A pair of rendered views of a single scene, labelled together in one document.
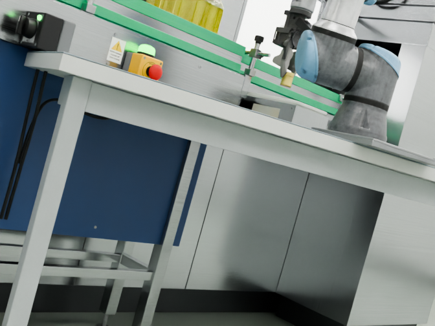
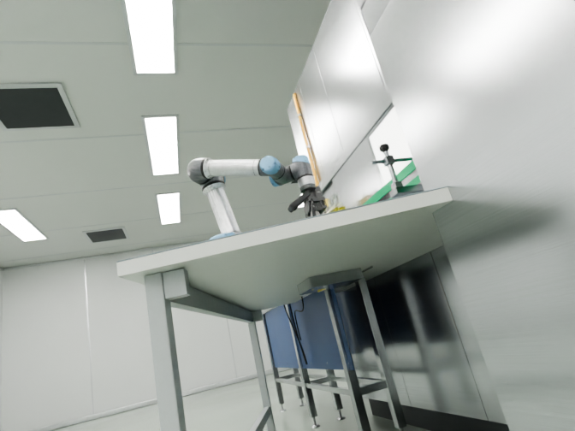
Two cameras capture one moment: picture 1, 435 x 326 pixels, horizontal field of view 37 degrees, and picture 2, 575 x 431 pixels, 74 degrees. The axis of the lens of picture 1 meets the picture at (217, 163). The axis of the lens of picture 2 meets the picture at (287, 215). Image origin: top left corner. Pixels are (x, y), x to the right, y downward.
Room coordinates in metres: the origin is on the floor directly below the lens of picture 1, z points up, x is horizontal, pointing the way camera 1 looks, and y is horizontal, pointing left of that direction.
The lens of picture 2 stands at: (2.66, -1.60, 0.51)
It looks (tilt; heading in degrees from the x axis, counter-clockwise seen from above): 18 degrees up; 117
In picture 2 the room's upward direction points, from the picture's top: 13 degrees counter-clockwise
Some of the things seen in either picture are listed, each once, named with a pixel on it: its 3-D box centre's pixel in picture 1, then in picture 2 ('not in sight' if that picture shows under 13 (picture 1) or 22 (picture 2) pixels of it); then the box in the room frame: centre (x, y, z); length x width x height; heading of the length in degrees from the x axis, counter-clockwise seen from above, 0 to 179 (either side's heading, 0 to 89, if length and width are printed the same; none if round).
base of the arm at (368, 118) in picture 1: (360, 119); not in sight; (1.67, -0.32, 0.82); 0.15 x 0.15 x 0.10
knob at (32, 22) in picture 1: (24, 26); not in sight; (1.42, 0.48, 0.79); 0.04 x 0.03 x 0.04; 46
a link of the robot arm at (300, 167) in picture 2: not in sight; (301, 168); (2.02, -0.12, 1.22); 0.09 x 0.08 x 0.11; 11
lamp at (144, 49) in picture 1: (146, 50); not in sight; (1.66, 0.25, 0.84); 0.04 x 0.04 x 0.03
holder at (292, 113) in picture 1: (275, 116); not in sight; (2.05, -0.14, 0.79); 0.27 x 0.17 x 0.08; 46
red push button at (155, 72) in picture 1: (153, 72); not in sight; (1.63, 0.21, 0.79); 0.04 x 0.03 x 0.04; 136
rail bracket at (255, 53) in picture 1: (248, 55); not in sight; (2.02, 0.00, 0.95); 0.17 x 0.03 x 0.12; 46
